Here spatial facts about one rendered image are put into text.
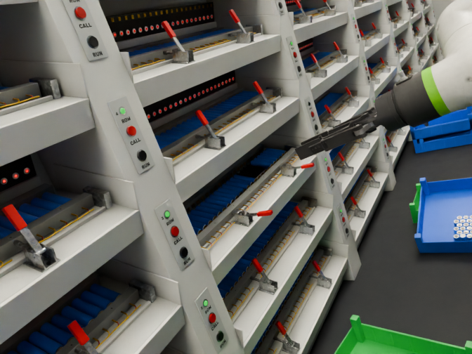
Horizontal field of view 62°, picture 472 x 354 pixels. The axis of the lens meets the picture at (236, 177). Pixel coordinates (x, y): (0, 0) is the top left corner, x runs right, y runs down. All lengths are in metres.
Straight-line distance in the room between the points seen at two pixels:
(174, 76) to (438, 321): 0.93
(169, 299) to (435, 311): 0.80
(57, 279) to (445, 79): 0.68
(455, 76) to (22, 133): 0.67
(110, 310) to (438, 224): 1.20
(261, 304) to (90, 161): 0.51
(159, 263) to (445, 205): 1.20
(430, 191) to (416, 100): 0.96
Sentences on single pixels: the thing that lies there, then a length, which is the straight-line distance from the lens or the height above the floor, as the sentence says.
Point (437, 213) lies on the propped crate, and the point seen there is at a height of 0.06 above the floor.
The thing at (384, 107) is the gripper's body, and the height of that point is 0.64.
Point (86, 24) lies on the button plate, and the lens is 0.67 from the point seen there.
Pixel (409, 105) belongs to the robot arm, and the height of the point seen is 0.64.
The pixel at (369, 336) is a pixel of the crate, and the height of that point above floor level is 0.02.
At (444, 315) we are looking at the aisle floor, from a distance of 1.27.
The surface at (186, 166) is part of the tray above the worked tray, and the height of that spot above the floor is 0.66.
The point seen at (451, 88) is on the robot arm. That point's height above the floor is 0.65.
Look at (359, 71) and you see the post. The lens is 1.88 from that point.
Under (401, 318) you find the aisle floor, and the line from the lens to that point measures 1.28.
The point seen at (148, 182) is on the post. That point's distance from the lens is 0.67.
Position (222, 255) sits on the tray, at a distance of 0.82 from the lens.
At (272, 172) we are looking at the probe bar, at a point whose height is 0.51.
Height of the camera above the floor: 0.82
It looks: 16 degrees down
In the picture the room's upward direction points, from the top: 20 degrees counter-clockwise
